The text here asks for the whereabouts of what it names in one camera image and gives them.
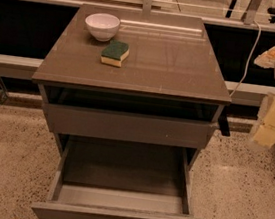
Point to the grey drawer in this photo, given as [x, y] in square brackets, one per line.
[106, 179]
[73, 120]

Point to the grey drawer cabinet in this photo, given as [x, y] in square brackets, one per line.
[171, 70]

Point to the grey top drawer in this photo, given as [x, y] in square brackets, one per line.
[73, 120]

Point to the green yellow sponge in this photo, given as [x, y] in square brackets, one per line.
[115, 53]

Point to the white bowl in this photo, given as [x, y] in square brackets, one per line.
[102, 26]

